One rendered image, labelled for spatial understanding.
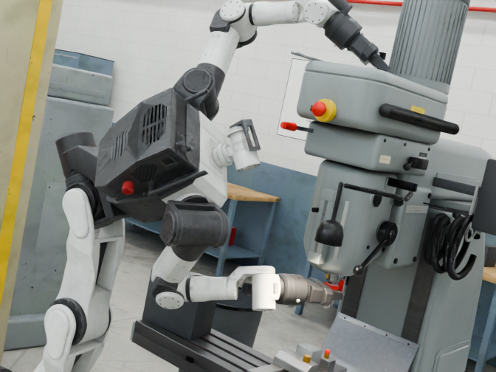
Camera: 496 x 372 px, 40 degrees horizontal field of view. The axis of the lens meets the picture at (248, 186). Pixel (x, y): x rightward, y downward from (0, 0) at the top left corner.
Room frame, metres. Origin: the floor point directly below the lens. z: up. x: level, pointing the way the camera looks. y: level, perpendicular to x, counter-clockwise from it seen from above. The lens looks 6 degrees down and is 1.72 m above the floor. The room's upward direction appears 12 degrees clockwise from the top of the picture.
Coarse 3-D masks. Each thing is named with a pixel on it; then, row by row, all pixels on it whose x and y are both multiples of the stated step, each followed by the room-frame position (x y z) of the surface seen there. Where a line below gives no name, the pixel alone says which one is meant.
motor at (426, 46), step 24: (408, 0) 2.13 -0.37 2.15; (432, 0) 2.07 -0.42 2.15; (456, 0) 2.08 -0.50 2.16; (408, 24) 2.11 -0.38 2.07; (432, 24) 2.07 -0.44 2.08; (456, 24) 2.09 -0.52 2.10; (408, 48) 2.10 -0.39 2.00; (432, 48) 2.07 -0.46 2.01; (456, 48) 2.12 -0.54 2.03; (408, 72) 2.08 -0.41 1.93; (432, 72) 2.07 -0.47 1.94
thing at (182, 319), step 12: (216, 300) 2.30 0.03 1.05; (144, 312) 2.31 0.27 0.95; (156, 312) 2.29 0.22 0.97; (168, 312) 2.26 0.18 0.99; (180, 312) 2.24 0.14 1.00; (192, 312) 2.21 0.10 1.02; (204, 312) 2.25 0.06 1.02; (156, 324) 2.28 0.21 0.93; (168, 324) 2.26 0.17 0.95; (180, 324) 2.23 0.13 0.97; (192, 324) 2.21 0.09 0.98; (204, 324) 2.26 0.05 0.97; (192, 336) 2.21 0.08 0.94
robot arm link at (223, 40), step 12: (216, 12) 2.07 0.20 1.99; (228, 12) 2.04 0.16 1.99; (240, 12) 2.02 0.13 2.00; (216, 24) 2.04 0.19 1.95; (228, 24) 2.03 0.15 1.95; (216, 36) 2.03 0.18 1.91; (228, 36) 2.03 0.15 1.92; (204, 48) 2.02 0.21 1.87; (216, 48) 2.00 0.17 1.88; (228, 48) 2.02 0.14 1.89; (204, 60) 1.99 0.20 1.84; (216, 60) 1.99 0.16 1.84; (228, 60) 2.02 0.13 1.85
